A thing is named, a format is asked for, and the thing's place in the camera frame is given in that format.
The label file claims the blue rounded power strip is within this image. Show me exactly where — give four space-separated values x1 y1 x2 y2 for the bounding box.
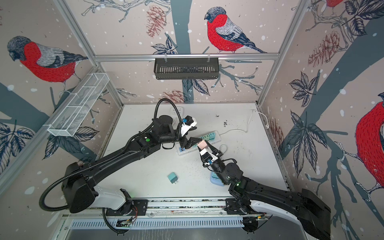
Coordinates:
210 172 224 186

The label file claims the white square power strip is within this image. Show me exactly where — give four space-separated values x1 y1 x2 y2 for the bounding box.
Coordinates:
170 107 184 118

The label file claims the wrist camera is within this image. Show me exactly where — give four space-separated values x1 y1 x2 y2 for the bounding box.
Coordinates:
181 116 197 137
203 151 219 168

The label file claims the white long power strip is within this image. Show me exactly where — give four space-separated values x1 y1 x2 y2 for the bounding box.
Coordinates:
175 131 222 156

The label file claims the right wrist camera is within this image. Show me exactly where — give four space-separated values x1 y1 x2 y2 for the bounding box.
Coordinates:
203 151 219 168

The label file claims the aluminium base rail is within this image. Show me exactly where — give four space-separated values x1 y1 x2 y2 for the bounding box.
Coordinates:
59 196 313 230

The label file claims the white power strip cable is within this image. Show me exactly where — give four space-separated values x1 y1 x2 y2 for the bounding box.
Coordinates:
219 109 270 136

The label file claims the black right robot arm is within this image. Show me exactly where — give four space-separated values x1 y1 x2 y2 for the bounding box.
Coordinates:
197 141 331 240

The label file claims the teal green front adapter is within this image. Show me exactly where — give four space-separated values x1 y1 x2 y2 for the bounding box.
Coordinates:
168 172 178 184

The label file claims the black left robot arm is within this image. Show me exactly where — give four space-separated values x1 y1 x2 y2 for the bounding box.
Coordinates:
39 99 201 214

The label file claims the pink plug adapter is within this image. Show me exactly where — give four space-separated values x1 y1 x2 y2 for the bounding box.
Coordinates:
197 140 208 151

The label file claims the white mesh wall shelf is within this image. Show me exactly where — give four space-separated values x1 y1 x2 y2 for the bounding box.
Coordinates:
48 73 110 137

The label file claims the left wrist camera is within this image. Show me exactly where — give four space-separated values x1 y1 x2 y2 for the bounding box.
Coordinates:
181 116 197 137

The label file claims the black hanging wire basket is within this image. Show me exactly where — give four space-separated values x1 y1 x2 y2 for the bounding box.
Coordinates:
154 58 219 80

